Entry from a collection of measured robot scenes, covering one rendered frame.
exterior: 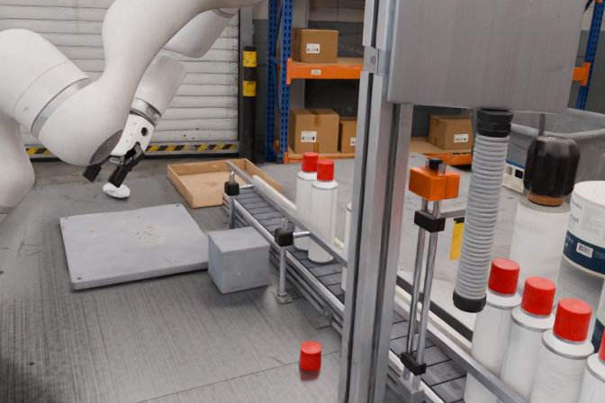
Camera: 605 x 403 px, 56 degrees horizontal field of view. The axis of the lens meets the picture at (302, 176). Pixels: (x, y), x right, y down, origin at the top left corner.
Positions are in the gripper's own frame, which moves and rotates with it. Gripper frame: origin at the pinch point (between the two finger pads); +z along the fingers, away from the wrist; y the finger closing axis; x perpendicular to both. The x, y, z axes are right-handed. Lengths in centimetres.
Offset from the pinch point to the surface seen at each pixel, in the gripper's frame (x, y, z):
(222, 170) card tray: -53, 24, -32
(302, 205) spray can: -17.6, -38.8, -9.7
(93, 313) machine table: -0.6, -18.7, 25.5
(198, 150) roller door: -244, 265, -140
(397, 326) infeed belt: -18, -67, 8
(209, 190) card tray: -42.2, 13.9, -19.5
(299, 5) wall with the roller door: -213, 203, -278
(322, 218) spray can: -16.6, -45.2, -7.4
